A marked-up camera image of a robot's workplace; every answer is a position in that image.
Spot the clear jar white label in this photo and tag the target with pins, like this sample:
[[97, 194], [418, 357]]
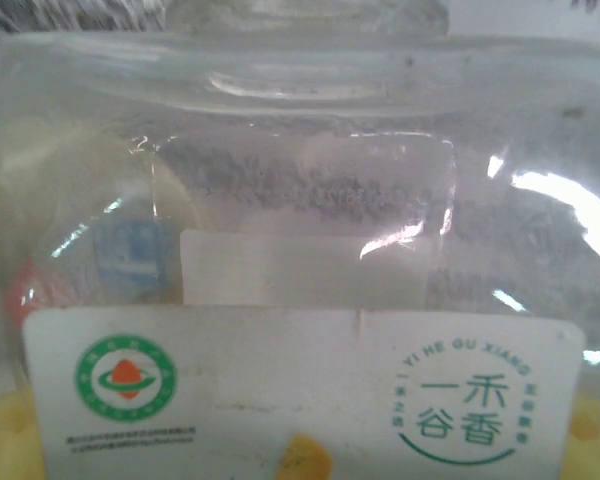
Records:
[[300, 375]]

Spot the blue label plastic bottle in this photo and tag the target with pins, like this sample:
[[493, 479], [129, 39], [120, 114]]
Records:
[[125, 260]]

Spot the red label plastic bottle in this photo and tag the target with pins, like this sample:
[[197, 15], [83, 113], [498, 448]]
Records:
[[35, 295]]

